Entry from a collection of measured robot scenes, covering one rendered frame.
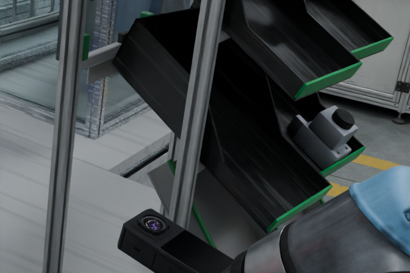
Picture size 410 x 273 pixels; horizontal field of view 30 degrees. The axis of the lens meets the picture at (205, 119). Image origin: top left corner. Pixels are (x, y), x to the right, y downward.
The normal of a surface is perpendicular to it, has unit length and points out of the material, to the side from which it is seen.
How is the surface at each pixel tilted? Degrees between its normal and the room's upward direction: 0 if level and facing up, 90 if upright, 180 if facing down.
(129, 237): 89
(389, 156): 0
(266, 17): 25
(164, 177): 90
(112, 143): 0
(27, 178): 0
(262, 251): 56
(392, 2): 90
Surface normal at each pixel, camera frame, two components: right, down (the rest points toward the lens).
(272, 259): -0.73, -0.40
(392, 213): -0.62, -0.11
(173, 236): 0.28, -0.86
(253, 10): 0.47, -0.68
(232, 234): 0.66, -0.40
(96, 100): -0.45, 0.28
